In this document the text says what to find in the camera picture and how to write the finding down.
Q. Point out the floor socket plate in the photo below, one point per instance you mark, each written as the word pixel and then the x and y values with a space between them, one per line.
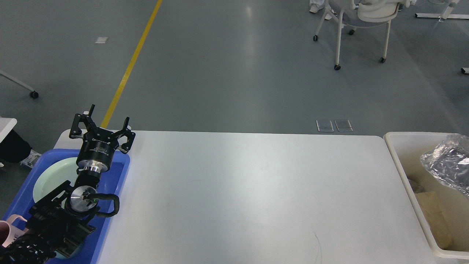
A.
pixel 343 125
pixel 325 125

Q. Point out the left floor socket plate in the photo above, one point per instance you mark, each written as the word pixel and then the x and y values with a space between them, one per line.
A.
pixel 325 125

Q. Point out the person in black trousers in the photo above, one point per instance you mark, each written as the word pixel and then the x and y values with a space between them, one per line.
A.
pixel 14 149

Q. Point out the white plastic bin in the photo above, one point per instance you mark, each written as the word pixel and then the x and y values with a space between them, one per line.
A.
pixel 406 149

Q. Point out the mint green round plate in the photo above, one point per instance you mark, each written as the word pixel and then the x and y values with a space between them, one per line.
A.
pixel 55 175

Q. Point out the right floor socket plate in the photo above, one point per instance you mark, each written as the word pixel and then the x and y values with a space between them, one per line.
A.
pixel 343 125

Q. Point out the white side table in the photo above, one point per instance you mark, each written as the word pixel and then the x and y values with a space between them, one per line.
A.
pixel 6 125

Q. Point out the blue plastic tray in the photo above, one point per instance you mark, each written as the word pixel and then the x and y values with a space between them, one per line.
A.
pixel 111 182

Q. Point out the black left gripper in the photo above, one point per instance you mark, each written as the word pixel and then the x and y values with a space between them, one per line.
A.
pixel 96 152

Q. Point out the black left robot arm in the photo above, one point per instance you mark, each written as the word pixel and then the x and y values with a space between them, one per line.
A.
pixel 59 222

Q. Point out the white office chair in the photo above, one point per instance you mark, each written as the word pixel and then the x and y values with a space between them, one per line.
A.
pixel 361 14

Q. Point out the pink HOME mug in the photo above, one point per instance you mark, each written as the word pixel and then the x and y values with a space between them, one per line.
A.
pixel 10 233

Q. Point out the aluminium foil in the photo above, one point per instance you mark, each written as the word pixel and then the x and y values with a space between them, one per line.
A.
pixel 448 162

